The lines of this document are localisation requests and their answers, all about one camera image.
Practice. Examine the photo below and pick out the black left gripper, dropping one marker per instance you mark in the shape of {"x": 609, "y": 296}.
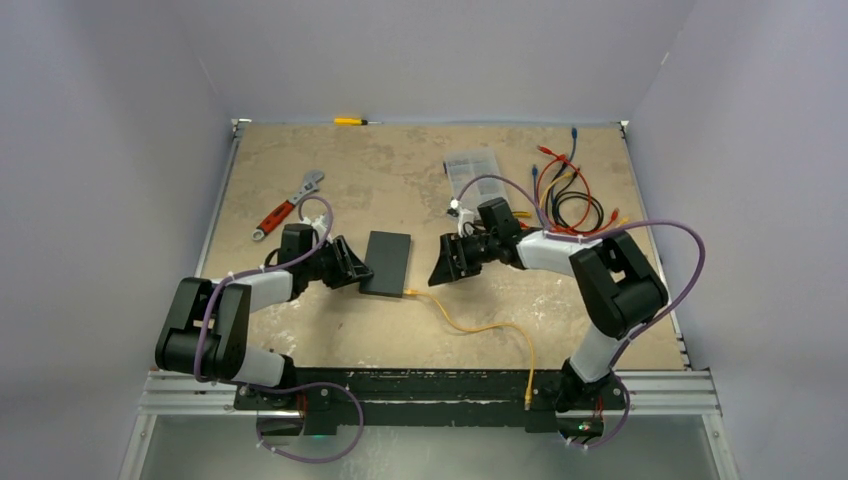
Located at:
{"x": 346, "y": 264}

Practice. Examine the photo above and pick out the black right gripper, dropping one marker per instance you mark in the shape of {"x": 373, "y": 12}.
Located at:
{"x": 449, "y": 268}

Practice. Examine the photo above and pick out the black network switch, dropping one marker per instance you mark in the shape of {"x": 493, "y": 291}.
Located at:
{"x": 387, "y": 256}

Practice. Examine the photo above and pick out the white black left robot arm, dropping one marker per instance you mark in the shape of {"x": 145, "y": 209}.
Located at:
{"x": 205, "y": 332}

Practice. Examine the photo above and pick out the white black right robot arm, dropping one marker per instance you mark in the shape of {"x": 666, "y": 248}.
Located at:
{"x": 618, "y": 286}

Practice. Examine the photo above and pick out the clear plastic parts box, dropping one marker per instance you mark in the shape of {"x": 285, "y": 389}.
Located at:
{"x": 461, "y": 167}

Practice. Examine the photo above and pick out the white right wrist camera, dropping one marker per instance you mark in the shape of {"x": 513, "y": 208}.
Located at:
{"x": 463, "y": 216}

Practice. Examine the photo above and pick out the red handled adjustable wrench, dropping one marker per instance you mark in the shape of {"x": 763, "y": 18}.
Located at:
{"x": 309, "y": 185}

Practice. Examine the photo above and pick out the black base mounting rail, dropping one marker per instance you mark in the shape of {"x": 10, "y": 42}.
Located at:
{"x": 536, "y": 402}

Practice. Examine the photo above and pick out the yellow handled screwdriver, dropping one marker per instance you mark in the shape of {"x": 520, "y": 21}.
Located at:
{"x": 350, "y": 121}

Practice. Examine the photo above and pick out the aluminium frame rail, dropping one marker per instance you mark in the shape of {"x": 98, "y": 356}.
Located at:
{"x": 651, "y": 392}

